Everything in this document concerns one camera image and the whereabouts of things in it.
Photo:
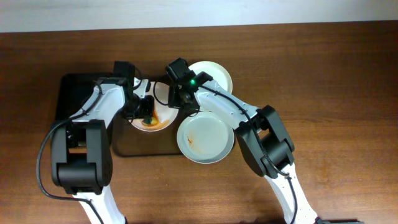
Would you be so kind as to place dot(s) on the pink white plate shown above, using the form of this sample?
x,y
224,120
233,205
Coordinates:
x,y
166,115

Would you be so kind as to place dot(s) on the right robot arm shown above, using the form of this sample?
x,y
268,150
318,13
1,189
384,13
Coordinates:
x,y
263,139

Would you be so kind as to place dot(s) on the black plastic tray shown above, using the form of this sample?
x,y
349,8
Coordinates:
x,y
75,89

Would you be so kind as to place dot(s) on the cream white plate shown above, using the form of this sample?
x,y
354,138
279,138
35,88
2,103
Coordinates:
x,y
218,72

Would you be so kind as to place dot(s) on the brown plastic tray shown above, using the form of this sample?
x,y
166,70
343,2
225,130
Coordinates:
x,y
128,141

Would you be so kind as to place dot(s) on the yellow green sponge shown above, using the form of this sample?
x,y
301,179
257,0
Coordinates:
x,y
151,121

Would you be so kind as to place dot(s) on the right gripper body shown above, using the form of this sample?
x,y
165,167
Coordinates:
x,y
184,101

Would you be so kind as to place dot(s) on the pale blue plate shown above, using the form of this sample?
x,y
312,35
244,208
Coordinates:
x,y
205,138

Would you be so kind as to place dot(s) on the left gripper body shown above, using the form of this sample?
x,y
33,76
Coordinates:
x,y
146,107

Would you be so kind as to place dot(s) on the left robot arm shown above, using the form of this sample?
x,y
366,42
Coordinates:
x,y
81,161

